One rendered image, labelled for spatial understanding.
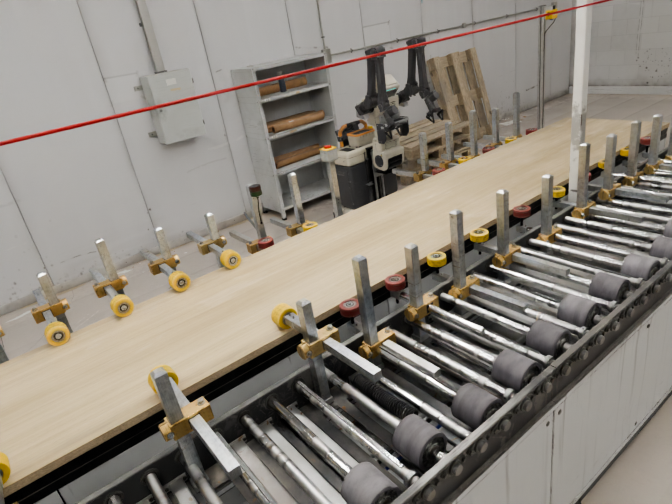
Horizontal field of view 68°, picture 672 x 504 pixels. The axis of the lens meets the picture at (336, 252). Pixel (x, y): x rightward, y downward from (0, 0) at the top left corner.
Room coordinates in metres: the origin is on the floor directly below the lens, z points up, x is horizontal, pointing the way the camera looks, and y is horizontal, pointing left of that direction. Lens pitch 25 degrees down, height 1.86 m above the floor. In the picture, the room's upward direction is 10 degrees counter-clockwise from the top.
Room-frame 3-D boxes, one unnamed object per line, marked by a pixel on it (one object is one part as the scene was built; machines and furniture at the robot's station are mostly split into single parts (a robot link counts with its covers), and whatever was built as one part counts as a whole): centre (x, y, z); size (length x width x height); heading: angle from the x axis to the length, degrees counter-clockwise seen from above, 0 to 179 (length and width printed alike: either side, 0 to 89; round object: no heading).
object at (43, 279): (1.89, 1.20, 0.87); 0.04 x 0.04 x 0.48; 34
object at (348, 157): (4.37, -0.41, 0.59); 0.55 x 0.34 x 0.83; 124
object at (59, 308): (1.88, 1.22, 0.95); 0.14 x 0.06 x 0.05; 124
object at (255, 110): (5.42, 0.24, 0.78); 0.90 x 0.45 x 1.55; 124
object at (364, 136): (4.38, -0.40, 0.87); 0.23 x 0.15 x 0.11; 124
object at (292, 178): (2.58, 0.16, 0.91); 0.04 x 0.04 x 0.48; 34
